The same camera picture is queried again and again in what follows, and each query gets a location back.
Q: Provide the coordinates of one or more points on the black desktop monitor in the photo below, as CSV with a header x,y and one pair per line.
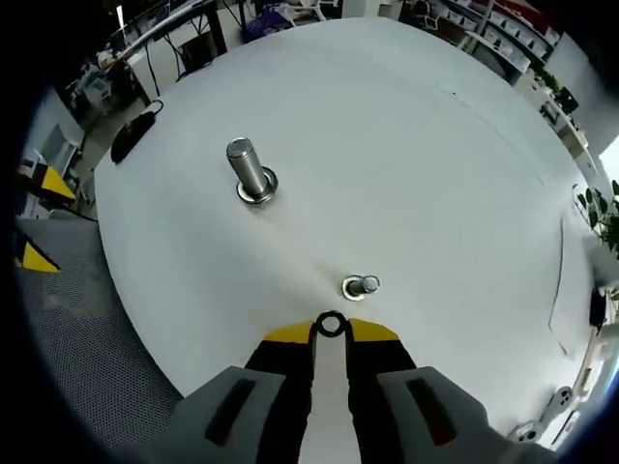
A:
x,y
569,100

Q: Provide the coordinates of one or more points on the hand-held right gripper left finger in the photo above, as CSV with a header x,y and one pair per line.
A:
x,y
271,401

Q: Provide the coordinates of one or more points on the black computer mouse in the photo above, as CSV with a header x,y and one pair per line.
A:
x,y
128,140

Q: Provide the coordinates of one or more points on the white paper sheet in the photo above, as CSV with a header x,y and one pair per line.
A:
x,y
573,290

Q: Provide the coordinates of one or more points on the grey mesh chair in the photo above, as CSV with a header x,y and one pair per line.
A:
x,y
87,338

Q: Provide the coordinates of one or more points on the purple bag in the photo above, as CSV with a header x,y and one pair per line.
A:
x,y
271,19

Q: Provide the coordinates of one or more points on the small threaded steel stud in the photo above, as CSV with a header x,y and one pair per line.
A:
x,y
370,284

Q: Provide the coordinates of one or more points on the potted green plant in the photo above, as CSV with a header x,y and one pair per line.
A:
x,y
602,212

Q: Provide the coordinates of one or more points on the shelf with white bins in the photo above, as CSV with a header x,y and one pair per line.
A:
x,y
503,29

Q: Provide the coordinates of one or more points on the white office desk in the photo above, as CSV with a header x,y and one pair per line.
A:
x,y
159,53

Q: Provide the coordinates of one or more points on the small black device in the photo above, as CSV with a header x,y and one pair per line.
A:
x,y
598,309

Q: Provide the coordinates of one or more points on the large threaded steel stud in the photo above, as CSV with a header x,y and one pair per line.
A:
x,y
246,166

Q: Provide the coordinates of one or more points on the curved ceiling light strip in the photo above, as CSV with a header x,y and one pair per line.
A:
x,y
121,14

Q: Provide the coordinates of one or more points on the wooden board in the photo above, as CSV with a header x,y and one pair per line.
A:
x,y
592,367

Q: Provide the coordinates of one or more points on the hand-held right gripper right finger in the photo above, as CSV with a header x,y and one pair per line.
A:
x,y
401,401

